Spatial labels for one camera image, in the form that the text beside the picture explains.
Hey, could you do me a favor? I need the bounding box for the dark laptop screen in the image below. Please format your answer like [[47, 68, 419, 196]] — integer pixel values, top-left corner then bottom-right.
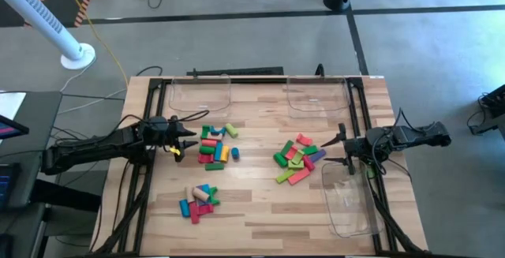
[[0, 162, 21, 211]]

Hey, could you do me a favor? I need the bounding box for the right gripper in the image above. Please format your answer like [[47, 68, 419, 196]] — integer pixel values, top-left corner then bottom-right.
[[320, 122, 370, 177]]

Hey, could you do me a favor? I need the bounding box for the clear plastic bin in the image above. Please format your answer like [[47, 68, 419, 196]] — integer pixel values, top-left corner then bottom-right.
[[320, 159, 383, 238], [286, 75, 351, 119], [168, 74, 233, 119]]

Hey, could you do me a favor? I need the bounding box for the black power strip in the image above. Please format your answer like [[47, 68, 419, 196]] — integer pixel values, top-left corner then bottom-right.
[[186, 66, 285, 77]]

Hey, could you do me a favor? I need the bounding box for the light green bar block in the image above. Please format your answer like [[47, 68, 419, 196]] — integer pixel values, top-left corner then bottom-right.
[[275, 169, 296, 185]]

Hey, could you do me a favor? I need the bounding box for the black desk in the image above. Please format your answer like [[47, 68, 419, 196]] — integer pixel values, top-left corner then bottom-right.
[[0, 91, 63, 258]]

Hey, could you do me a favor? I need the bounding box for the red bar block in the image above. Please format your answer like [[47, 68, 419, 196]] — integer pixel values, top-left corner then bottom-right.
[[189, 201, 200, 225]]

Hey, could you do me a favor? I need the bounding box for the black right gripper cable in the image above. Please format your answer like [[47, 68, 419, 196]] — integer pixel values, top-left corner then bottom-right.
[[370, 107, 413, 182]]

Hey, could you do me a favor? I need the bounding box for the white paper sheet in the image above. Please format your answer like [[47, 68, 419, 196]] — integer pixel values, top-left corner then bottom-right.
[[0, 92, 27, 121]]

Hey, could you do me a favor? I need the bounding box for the white cable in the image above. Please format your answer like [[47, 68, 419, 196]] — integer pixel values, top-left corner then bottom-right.
[[58, 54, 128, 116]]

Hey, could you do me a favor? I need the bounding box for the black equipment with cables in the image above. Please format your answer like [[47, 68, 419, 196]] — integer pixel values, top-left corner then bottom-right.
[[467, 84, 505, 136]]

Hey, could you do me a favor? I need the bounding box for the monitor with pink screen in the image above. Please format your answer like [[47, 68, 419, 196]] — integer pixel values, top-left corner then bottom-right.
[[0, 114, 30, 140]]

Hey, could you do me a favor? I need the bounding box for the yellow cable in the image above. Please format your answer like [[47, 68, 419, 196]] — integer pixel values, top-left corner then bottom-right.
[[54, 0, 129, 89]]

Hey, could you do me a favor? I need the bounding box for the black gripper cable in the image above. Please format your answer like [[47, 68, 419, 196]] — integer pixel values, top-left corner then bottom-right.
[[169, 110, 211, 124], [370, 107, 413, 182]]

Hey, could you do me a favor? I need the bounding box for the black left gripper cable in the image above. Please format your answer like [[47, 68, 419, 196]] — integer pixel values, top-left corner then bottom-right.
[[169, 110, 211, 124]]

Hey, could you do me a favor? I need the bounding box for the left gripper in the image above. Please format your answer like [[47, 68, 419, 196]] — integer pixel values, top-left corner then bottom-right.
[[167, 116, 199, 163]]

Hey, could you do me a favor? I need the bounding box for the blue rectangular block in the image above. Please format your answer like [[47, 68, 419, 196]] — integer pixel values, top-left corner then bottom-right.
[[178, 198, 191, 219]]

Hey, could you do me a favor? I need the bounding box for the black aluminium table frame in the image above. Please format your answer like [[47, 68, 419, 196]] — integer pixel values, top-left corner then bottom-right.
[[89, 75, 435, 258]]

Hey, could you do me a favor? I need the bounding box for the white tower fan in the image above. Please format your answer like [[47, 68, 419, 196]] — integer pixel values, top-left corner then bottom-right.
[[0, 0, 97, 71]]

